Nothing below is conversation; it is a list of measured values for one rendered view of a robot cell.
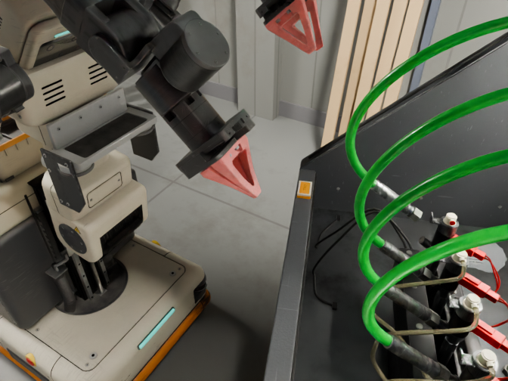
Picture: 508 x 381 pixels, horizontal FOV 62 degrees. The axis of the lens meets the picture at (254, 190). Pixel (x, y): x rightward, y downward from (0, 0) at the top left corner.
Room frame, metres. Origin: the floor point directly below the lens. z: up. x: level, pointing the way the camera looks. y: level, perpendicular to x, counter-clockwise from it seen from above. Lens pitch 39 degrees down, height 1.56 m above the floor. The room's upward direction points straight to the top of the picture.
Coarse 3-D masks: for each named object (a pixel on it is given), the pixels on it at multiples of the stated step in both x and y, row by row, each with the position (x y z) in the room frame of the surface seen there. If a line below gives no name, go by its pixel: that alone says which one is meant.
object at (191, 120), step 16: (192, 96) 0.46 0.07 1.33; (176, 112) 0.45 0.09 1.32; (192, 112) 0.45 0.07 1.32; (208, 112) 0.46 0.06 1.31; (240, 112) 0.46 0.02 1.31; (176, 128) 0.45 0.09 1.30; (192, 128) 0.44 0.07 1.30; (208, 128) 0.44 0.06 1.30; (224, 128) 0.43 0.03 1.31; (192, 144) 0.44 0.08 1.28; (208, 144) 0.43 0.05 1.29
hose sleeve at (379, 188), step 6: (378, 180) 0.52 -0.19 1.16; (378, 186) 0.51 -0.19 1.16; (384, 186) 0.51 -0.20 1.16; (378, 192) 0.51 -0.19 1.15; (384, 192) 0.51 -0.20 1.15; (390, 192) 0.51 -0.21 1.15; (384, 198) 0.51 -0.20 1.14; (390, 198) 0.51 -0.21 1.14; (402, 210) 0.50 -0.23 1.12; (408, 210) 0.50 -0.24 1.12
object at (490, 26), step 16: (464, 32) 0.50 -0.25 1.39; (480, 32) 0.50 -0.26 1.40; (432, 48) 0.51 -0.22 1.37; (448, 48) 0.51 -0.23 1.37; (400, 64) 0.52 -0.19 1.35; (416, 64) 0.51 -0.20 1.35; (384, 80) 0.52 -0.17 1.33; (368, 96) 0.52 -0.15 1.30; (352, 128) 0.52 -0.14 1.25; (352, 144) 0.52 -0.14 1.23; (352, 160) 0.52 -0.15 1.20
